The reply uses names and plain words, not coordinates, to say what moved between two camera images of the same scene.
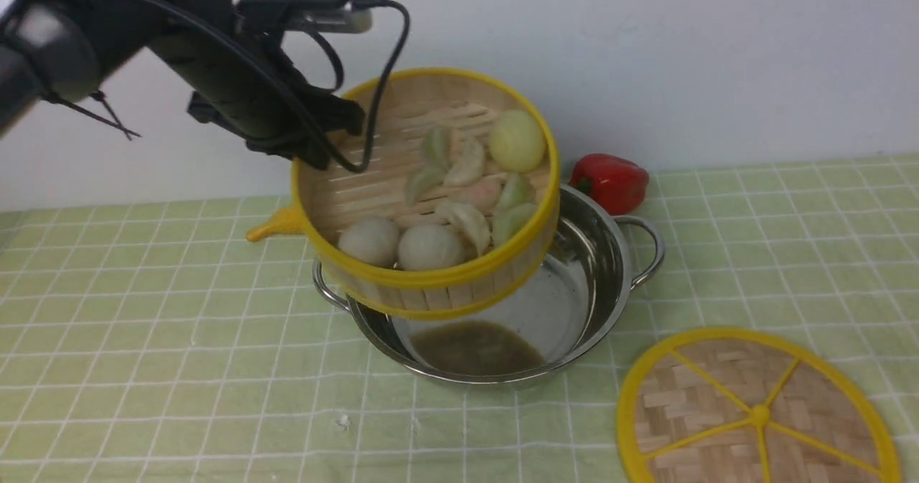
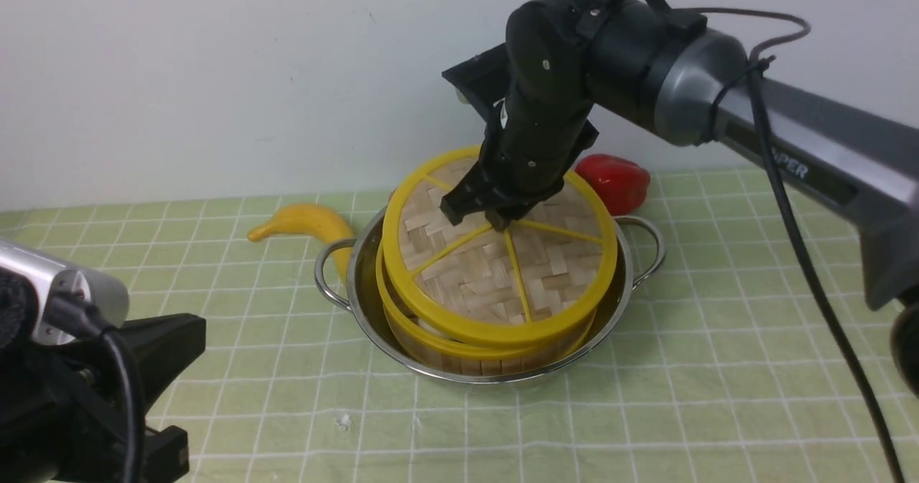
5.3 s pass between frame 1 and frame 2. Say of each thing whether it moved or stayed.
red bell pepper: stayed
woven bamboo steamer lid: moved
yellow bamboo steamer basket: moved
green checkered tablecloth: stayed
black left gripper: moved
